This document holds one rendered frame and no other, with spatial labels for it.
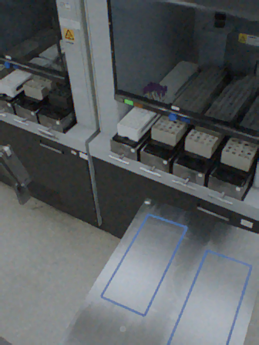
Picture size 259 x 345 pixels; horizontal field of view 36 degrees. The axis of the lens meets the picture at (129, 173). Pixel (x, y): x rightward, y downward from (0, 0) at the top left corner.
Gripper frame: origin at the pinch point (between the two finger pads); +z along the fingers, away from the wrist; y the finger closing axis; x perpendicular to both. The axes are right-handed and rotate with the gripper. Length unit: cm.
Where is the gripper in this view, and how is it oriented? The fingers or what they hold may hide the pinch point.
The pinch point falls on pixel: (3, 188)
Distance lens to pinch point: 102.2
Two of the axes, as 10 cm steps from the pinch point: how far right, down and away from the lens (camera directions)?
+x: 5.2, -6.1, 5.9
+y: 8.5, 3.4, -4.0
